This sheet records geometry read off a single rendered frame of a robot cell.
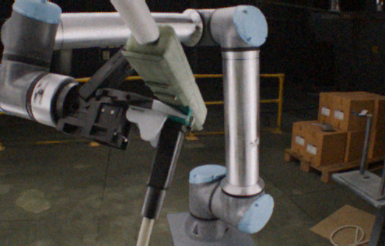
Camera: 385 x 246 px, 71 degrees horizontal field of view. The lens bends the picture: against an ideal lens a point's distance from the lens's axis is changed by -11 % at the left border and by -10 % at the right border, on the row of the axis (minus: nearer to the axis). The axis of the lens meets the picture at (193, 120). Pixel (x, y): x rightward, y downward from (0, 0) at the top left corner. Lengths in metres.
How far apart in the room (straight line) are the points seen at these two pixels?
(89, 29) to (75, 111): 0.28
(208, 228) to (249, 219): 0.25
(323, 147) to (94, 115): 3.08
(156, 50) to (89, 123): 0.21
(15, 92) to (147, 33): 0.33
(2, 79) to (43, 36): 0.10
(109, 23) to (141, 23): 0.50
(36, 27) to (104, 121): 0.21
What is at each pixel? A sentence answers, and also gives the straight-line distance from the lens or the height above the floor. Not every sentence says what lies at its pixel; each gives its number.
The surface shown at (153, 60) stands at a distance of 0.29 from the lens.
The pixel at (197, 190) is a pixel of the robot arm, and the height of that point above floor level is 0.85.
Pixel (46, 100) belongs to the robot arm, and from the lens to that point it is 0.51.
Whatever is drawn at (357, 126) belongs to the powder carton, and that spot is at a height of 0.56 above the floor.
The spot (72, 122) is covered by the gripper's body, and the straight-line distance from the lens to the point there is 0.50.
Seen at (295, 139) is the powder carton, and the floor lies 0.30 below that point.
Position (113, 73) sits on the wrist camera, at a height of 1.32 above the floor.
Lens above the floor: 1.36
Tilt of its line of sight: 13 degrees down
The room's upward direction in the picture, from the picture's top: straight up
